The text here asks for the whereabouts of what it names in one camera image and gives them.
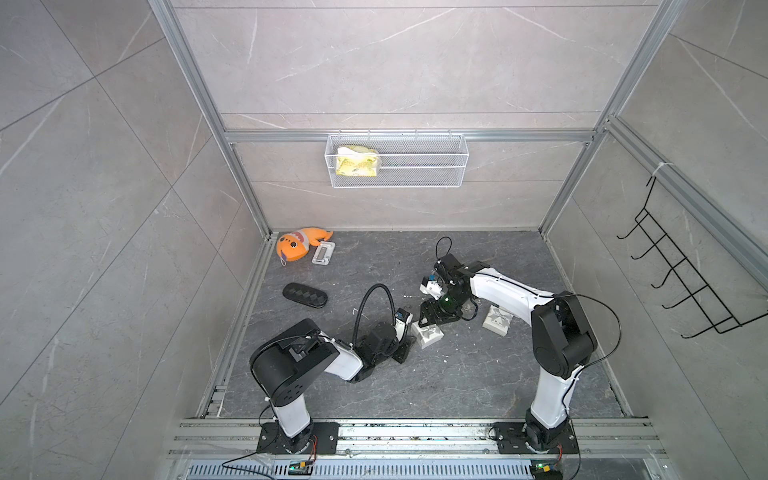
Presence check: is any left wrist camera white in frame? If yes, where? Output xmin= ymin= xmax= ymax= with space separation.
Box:
xmin=394 ymin=308 xmax=413 ymax=342

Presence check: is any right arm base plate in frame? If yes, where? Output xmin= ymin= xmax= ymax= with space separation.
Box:
xmin=488 ymin=421 xmax=579 ymax=455

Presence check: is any black wall hook rack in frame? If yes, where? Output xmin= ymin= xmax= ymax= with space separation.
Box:
xmin=616 ymin=176 xmax=767 ymax=340

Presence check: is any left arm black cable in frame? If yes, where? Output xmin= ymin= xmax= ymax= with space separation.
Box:
xmin=350 ymin=283 xmax=398 ymax=349

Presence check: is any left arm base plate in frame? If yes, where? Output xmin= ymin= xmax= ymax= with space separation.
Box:
xmin=256 ymin=422 xmax=340 ymax=455

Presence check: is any white vent grille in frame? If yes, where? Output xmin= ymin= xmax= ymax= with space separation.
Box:
xmin=184 ymin=458 xmax=533 ymax=479

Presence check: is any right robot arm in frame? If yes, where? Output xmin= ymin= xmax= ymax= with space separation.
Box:
xmin=419 ymin=254 xmax=597 ymax=452

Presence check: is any yellow crumpled bag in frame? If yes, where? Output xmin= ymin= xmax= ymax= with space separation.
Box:
xmin=335 ymin=145 xmax=381 ymax=177

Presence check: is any small white rectangular tray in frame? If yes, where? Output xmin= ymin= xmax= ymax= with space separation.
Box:
xmin=312 ymin=241 xmax=335 ymax=266

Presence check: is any orange plush toy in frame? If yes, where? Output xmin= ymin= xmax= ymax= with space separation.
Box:
xmin=276 ymin=227 xmax=333 ymax=263

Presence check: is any white gift box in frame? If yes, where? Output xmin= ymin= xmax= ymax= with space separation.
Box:
xmin=482 ymin=305 xmax=515 ymax=337
xmin=410 ymin=324 xmax=444 ymax=349

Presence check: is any metal front rail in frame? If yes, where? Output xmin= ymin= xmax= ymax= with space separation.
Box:
xmin=165 ymin=418 xmax=666 ymax=459

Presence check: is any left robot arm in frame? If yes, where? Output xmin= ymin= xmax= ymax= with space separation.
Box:
xmin=249 ymin=319 xmax=415 ymax=441

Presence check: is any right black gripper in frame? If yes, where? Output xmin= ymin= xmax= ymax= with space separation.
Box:
xmin=417 ymin=289 xmax=468 ymax=327

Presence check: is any black oval ridged object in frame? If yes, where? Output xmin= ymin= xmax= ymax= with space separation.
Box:
xmin=282 ymin=282 xmax=328 ymax=309

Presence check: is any white wire mesh basket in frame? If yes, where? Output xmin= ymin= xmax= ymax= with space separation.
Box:
xmin=324 ymin=132 xmax=469 ymax=189

